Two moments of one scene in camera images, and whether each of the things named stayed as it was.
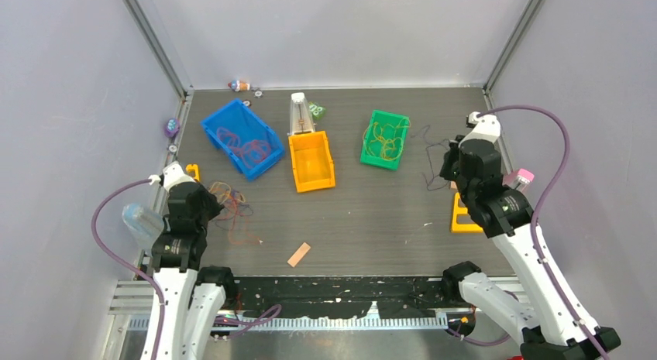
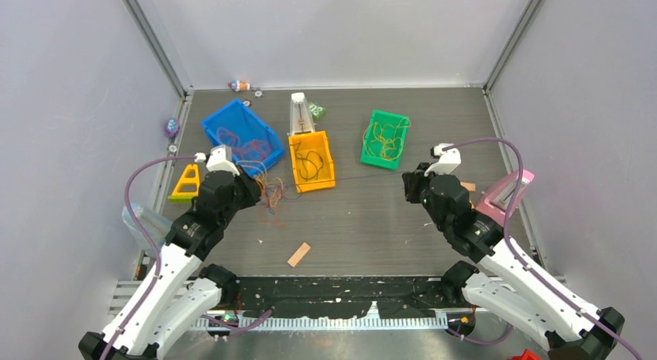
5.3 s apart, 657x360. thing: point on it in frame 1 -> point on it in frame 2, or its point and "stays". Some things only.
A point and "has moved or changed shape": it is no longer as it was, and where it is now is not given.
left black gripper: x=215 y=207 -> x=251 y=189
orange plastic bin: x=313 y=165 stays
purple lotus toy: x=172 y=128 stays
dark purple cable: x=430 y=144 -> x=352 y=176
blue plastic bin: x=248 y=142 stays
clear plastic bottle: x=145 y=225 stays
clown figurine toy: x=238 y=85 stays
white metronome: x=301 y=119 stays
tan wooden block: x=298 y=255 stays
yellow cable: x=382 y=140 stays
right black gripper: x=454 y=151 -> x=414 y=180
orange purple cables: x=234 y=205 has moved or changed shape
